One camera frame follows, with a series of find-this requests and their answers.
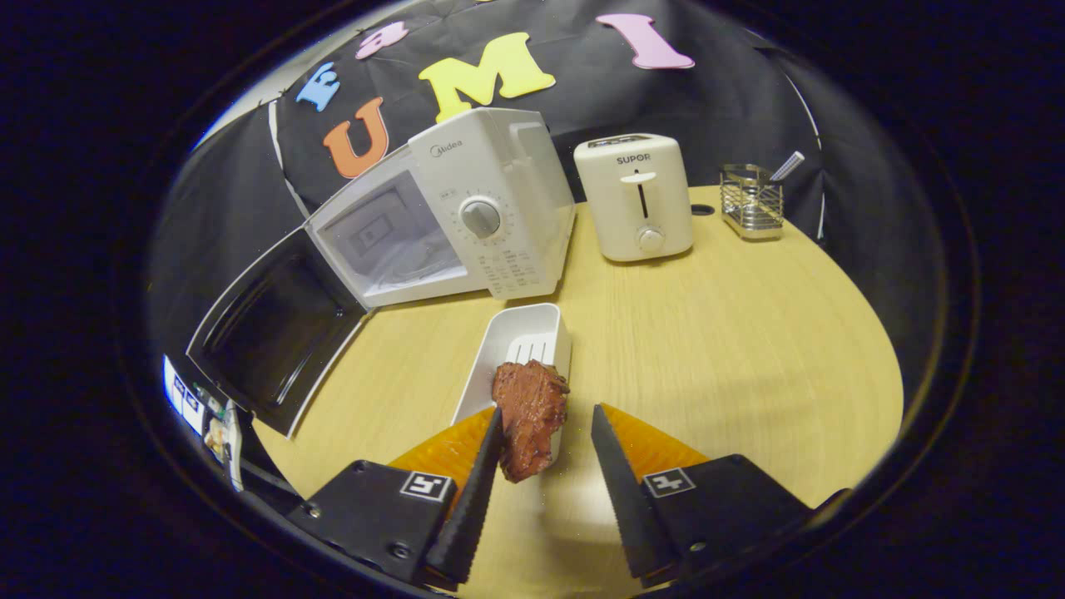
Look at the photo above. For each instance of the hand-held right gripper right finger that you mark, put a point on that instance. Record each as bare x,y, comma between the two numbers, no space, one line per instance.
624,507

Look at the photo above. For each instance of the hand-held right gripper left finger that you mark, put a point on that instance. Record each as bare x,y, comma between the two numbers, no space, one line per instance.
474,516

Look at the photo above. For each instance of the brown meat piece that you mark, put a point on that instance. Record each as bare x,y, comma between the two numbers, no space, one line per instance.
528,416

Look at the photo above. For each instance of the white microwave oven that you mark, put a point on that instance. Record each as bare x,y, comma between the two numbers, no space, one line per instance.
499,166

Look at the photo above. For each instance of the small white rectangular tray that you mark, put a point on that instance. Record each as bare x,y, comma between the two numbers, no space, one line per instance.
520,333

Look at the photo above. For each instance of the white toaster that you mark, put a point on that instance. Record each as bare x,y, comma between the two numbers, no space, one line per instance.
632,208

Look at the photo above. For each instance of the striped straw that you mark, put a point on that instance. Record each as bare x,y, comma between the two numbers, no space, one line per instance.
788,165

